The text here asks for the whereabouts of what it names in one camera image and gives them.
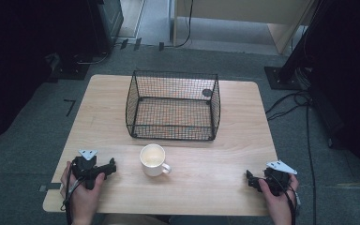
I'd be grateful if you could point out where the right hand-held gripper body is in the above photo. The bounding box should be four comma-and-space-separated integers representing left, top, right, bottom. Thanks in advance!
256, 159, 298, 198

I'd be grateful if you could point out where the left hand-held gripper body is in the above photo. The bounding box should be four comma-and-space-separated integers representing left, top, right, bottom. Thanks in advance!
70, 148, 109, 190

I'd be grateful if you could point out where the white cup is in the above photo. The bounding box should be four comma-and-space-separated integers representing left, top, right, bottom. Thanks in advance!
139, 143, 173, 177

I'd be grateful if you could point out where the black wire basket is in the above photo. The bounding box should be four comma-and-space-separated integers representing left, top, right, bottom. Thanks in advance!
125, 69, 221, 142

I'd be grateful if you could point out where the person's right hand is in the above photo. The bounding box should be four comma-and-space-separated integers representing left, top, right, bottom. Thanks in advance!
258, 173, 300, 220

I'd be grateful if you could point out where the person's left hand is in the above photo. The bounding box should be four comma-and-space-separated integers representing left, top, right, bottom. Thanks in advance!
60, 160, 106, 220

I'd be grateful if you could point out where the grey tape strip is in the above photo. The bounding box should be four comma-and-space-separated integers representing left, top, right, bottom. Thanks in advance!
38, 183, 63, 192

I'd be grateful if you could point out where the black floor plate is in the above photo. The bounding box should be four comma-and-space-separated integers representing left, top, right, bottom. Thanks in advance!
47, 52, 92, 82

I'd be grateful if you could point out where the dark curtain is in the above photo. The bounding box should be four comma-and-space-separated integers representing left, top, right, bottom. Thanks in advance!
303, 0, 360, 188
0, 0, 92, 148

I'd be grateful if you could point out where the black equipment cabinet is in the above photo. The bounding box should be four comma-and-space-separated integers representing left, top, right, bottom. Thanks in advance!
86, 0, 125, 54

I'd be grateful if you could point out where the light wooden cabinet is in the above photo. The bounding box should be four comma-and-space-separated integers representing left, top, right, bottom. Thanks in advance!
172, 0, 317, 56

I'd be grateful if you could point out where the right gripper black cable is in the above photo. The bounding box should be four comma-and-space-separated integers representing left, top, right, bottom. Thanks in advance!
270, 174, 298, 225

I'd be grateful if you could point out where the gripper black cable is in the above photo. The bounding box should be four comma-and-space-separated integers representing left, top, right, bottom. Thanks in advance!
270, 174, 298, 225
60, 158, 87, 225

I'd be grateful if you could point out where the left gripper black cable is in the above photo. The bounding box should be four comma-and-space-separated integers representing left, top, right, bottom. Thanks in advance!
60, 158, 87, 225

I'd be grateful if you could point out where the long black floor cable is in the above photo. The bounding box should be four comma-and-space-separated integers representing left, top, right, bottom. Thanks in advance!
305, 101, 319, 225

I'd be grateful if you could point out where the looped black floor cable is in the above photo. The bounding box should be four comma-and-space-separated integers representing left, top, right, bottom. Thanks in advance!
264, 89, 311, 122

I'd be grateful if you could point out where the black stand base plate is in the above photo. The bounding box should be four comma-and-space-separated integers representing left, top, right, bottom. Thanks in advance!
263, 66, 311, 92

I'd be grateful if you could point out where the black hanging cable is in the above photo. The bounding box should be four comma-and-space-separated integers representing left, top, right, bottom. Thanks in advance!
173, 0, 195, 49

